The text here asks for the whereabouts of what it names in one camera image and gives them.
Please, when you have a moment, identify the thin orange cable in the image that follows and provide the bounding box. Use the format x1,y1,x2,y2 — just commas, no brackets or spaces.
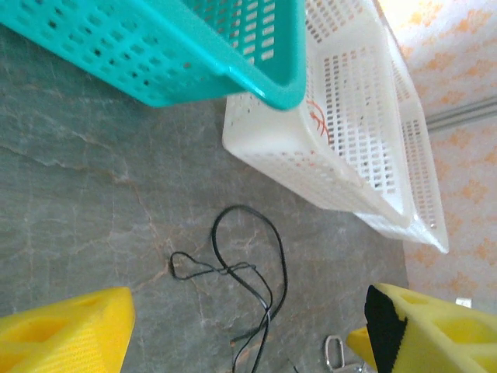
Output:
287,99,334,174

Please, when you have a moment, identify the aluminium frame post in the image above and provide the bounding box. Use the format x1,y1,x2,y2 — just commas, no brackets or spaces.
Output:
424,96,497,134

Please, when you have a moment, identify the teal perforated plastic basket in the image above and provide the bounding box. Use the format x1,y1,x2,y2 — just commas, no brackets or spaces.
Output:
0,0,308,112

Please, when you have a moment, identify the thick black cable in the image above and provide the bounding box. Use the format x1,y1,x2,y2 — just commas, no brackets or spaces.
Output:
210,204,289,345

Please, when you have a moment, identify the white perforated plastic basket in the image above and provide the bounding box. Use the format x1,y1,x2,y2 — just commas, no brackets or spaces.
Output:
221,0,412,228
355,0,450,254

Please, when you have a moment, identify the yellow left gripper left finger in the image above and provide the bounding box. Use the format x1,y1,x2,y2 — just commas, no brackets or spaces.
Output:
0,286,137,373

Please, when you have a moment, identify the metal wire clip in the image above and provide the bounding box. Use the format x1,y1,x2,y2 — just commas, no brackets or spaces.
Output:
323,333,347,369

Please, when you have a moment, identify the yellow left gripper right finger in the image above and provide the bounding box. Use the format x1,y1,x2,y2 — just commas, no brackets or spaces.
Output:
345,282,497,373

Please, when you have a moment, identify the thin black cable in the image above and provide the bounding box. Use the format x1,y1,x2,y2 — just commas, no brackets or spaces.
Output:
169,251,273,373

